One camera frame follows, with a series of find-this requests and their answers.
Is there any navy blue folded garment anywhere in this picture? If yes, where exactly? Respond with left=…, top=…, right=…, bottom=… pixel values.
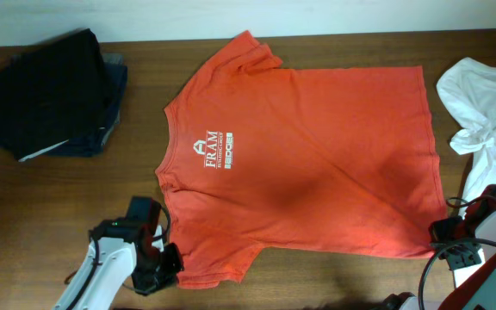
left=45, top=64, right=129, bottom=158

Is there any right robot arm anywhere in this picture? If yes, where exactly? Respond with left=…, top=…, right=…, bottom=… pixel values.
left=377, top=184, right=496, bottom=310

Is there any orange red printed t-shirt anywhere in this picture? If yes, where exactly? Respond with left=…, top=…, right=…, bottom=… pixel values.
left=156, top=32, right=446, bottom=289

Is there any black folded garment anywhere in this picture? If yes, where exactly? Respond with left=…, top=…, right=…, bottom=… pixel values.
left=0, top=29, right=116, bottom=161

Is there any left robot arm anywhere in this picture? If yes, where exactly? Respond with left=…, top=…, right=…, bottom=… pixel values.
left=53, top=196, right=184, bottom=310

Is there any white t-shirt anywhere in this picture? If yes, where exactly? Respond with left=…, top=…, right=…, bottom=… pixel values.
left=437, top=58, right=496, bottom=201

